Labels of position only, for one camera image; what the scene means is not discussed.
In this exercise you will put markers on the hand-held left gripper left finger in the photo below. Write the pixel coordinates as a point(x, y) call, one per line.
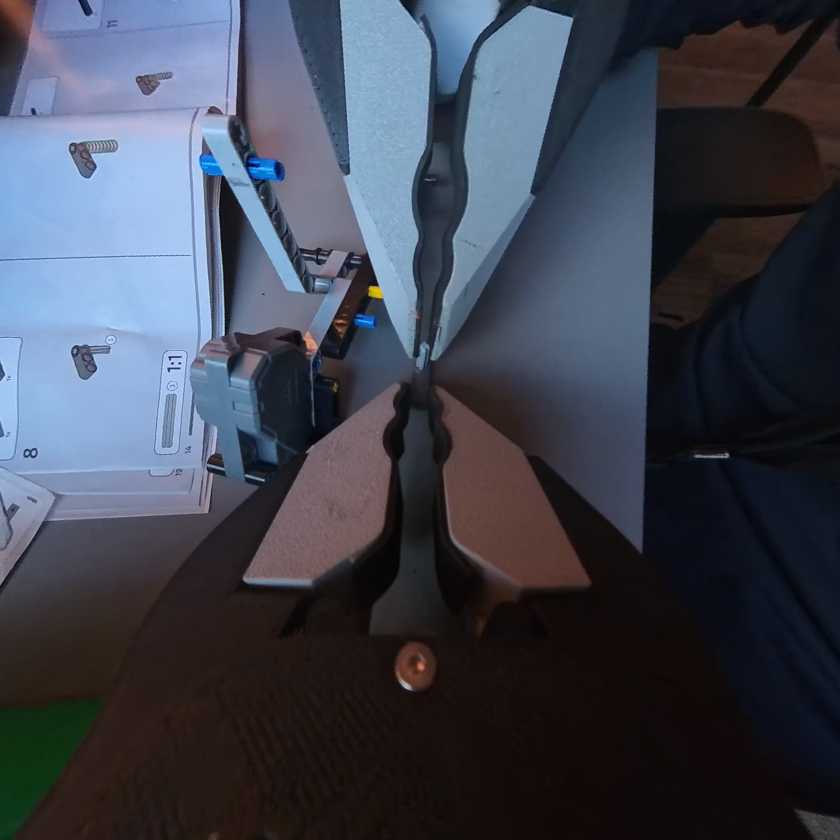
point(328, 512)

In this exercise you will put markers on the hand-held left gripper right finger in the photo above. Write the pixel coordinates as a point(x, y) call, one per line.
point(505, 518)

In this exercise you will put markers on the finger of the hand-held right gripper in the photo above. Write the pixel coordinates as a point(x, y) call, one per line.
point(505, 131)
point(384, 131)

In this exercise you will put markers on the light grey lego axle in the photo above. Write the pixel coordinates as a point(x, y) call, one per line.
point(423, 354)

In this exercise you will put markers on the grey black lego assembly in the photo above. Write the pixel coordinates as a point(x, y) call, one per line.
point(253, 203)

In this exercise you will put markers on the white lego instruction booklet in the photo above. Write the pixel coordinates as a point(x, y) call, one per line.
point(98, 262)

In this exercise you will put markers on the dark chair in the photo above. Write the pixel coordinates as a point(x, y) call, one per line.
point(728, 164)

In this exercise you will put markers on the person's navy clothing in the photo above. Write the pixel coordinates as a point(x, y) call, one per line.
point(754, 590)

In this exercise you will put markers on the small white paper leaflet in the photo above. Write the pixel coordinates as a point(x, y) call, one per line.
point(19, 518)

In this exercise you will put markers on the green flat object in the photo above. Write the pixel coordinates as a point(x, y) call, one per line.
point(39, 768)

